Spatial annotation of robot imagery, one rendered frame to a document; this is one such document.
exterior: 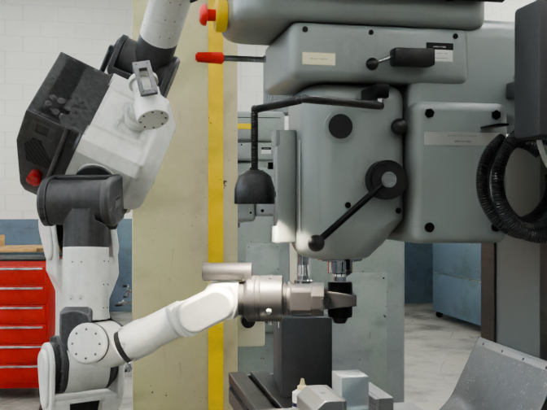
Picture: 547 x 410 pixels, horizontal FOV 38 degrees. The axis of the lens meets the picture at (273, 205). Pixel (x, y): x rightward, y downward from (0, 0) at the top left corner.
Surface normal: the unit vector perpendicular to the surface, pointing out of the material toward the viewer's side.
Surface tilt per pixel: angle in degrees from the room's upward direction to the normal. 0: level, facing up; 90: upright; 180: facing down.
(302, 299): 90
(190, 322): 98
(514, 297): 90
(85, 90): 57
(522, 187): 90
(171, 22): 137
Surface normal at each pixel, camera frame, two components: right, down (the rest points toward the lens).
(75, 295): -0.17, -0.10
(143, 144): 0.43, -0.54
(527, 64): -0.98, 0.00
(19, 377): 0.07, 0.00
